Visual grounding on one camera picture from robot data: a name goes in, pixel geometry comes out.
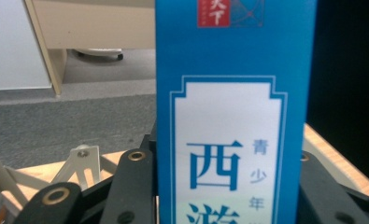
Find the white metal bookend rack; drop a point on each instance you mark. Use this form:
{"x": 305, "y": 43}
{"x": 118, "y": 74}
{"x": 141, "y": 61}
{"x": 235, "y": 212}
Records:
{"x": 85, "y": 161}

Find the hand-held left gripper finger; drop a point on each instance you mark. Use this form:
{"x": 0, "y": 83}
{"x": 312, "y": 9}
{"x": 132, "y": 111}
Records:
{"x": 152, "y": 140}

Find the white cabinet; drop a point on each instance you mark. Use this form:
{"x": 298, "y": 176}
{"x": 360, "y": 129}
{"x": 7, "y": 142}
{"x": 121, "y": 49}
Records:
{"x": 14, "y": 43}

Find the light wooden desk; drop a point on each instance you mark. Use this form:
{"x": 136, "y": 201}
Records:
{"x": 104, "y": 25}

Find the swivel chair base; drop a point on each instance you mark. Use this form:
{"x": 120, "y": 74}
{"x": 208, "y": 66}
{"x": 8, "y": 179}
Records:
{"x": 98, "y": 52}

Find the blue book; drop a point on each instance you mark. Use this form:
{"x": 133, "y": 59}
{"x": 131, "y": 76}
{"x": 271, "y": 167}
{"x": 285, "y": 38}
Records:
{"x": 235, "y": 56}

